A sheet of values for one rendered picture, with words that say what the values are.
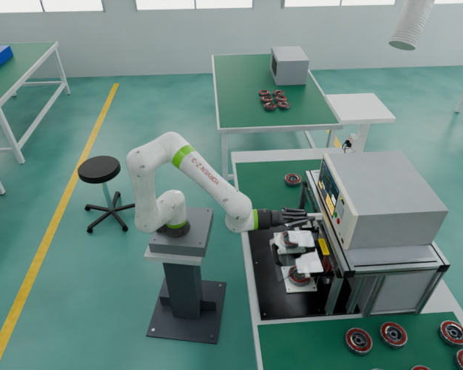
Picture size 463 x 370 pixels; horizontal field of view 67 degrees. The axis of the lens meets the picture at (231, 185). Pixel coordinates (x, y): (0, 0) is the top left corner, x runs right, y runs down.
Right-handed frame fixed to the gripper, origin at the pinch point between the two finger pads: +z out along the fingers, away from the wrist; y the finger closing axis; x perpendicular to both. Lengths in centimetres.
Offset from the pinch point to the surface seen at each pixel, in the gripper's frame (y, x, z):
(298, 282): 8.5, -36.3, -4.9
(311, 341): 35, -43, -4
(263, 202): -58, -43, -12
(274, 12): -468, -23, 64
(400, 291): 25, -25, 36
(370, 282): 22.4, -19.6, 21.7
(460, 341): 42, -39, 59
